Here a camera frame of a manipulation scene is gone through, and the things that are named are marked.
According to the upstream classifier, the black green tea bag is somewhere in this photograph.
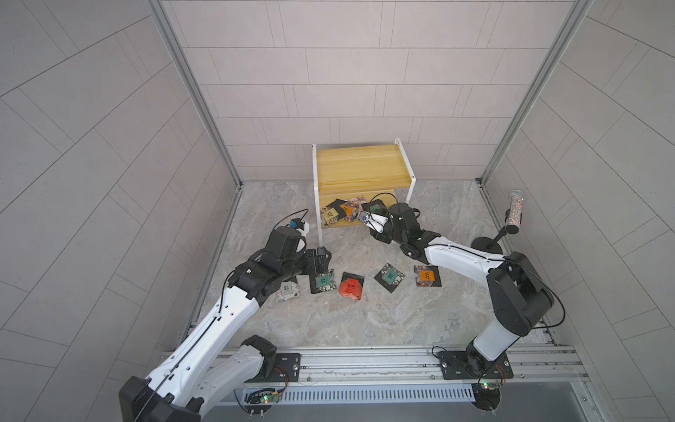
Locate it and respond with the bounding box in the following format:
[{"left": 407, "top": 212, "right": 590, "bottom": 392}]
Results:
[{"left": 309, "top": 269, "right": 338, "bottom": 295}]

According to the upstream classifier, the white label tea bag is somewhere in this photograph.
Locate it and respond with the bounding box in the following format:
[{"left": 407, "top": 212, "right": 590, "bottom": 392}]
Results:
[{"left": 276, "top": 278, "right": 300, "bottom": 302}]

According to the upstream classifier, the red tea bag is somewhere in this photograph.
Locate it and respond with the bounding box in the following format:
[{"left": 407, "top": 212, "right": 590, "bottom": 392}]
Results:
[{"left": 339, "top": 272, "right": 365, "bottom": 301}]

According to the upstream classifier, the yellow label tea bag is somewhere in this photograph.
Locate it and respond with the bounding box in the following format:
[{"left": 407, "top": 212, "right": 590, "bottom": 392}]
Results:
[{"left": 319, "top": 206, "right": 344, "bottom": 227}]

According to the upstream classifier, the green label tea bag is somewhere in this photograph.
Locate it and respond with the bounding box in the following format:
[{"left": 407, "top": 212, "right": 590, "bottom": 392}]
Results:
[{"left": 374, "top": 263, "right": 405, "bottom": 293}]

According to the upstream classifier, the orange label tea bag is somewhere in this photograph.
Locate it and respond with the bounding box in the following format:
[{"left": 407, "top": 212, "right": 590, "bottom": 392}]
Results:
[{"left": 414, "top": 266, "right": 442, "bottom": 288}]

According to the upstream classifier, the dark green tea bag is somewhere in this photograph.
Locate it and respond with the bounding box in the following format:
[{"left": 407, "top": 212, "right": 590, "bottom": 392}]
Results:
[{"left": 363, "top": 199, "right": 388, "bottom": 217}]

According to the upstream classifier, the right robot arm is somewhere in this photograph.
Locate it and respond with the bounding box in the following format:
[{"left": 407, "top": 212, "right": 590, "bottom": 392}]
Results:
[{"left": 364, "top": 199, "right": 555, "bottom": 367}]

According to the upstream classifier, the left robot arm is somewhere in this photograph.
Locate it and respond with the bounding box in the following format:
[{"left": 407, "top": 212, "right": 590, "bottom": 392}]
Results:
[{"left": 119, "top": 247, "right": 332, "bottom": 421}]

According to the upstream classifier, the floral tea bag lower shelf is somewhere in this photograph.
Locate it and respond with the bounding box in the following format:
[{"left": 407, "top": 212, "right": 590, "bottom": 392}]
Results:
[{"left": 347, "top": 196, "right": 367, "bottom": 212}]

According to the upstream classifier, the orange tea bag lower shelf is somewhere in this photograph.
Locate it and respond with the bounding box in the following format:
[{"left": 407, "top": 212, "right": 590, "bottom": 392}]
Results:
[{"left": 340, "top": 202, "right": 358, "bottom": 222}]

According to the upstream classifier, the wooden two-tier shelf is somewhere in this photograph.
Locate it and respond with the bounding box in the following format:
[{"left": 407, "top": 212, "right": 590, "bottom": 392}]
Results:
[{"left": 312, "top": 139, "right": 417, "bottom": 245}]

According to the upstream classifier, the left circuit board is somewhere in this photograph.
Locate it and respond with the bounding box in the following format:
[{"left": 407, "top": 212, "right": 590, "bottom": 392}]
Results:
[{"left": 244, "top": 388, "right": 282, "bottom": 418}]

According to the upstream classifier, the circuit board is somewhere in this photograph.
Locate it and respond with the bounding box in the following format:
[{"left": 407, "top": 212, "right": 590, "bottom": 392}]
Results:
[
  {"left": 471, "top": 383, "right": 501, "bottom": 413},
  {"left": 244, "top": 388, "right": 282, "bottom": 418}
]

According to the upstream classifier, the right circuit board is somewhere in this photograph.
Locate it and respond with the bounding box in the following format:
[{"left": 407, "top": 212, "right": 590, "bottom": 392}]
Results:
[{"left": 471, "top": 383, "right": 501, "bottom": 413}]

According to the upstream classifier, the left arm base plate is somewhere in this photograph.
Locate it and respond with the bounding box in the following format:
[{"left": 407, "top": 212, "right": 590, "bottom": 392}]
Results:
[{"left": 246, "top": 353, "right": 302, "bottom": 383}]

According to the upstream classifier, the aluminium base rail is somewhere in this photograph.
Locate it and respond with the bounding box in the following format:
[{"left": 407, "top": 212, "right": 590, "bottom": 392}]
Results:
[{"left": 214, "top": 345, "right": 589, "bottom": 406}]

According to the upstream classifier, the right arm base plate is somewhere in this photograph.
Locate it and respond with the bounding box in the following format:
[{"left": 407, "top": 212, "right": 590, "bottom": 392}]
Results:
[{"left": 432, "top": 349, "right": 513, "bottom": 382}]

